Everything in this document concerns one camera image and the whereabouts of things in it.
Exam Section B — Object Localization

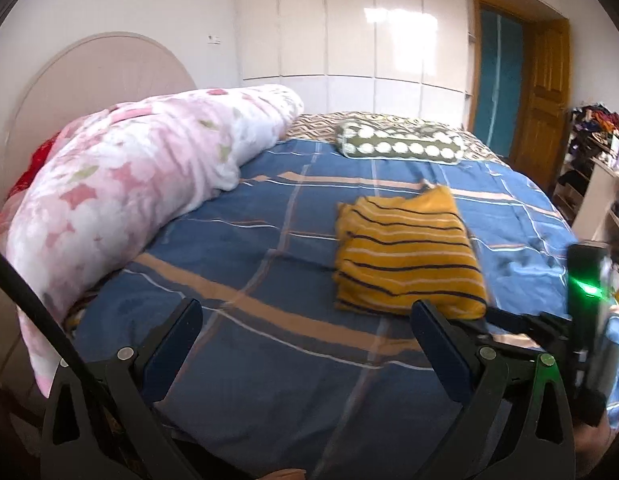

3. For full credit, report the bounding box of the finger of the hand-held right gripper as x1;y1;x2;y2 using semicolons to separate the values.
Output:
483;306;570;352

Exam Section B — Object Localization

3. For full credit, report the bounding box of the blue plaid bedsheet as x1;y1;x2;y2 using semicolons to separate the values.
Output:
64;137;619;480

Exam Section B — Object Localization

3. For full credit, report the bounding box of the green dotted pillow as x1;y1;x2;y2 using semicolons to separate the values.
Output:
335;119;465;165

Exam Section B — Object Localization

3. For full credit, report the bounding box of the white glossy wardrobe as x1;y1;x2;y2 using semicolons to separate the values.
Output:
238;0;474;132

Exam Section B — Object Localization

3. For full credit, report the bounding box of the beige arched headboard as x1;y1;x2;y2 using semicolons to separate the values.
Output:
0;32;198;413

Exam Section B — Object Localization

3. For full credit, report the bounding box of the person's right forearm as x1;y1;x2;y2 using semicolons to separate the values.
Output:
573;421;617;478

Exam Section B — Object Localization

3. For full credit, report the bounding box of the wooden door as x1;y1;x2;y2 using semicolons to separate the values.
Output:
509;17;573;192

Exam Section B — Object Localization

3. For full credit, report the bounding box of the teal glass door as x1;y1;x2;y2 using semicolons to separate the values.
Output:
472;2;529;157

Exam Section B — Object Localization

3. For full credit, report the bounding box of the white cluttered shelf unit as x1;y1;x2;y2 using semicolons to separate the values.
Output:
553;104;619;263

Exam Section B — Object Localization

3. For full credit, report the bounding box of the brown patterned sheet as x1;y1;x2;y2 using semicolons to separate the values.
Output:
283;111;506;165

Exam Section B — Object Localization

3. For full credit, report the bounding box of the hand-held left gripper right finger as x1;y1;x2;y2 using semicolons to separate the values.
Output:
409;300;576;480

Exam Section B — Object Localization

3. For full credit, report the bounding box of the pink floral duvet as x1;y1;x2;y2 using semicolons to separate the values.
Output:
4;84;305;397

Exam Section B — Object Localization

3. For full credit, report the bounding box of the yellow striped sweater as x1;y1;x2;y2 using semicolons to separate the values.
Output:
332;185;490;322

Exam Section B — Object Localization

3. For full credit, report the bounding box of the red cloth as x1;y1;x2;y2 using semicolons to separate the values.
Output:
0;132;61;247

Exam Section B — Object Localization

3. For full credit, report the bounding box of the black cable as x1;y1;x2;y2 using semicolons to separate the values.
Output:
0;242;122;466

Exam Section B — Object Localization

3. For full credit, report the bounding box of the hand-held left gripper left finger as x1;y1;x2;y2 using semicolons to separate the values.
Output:
39;297;205;480

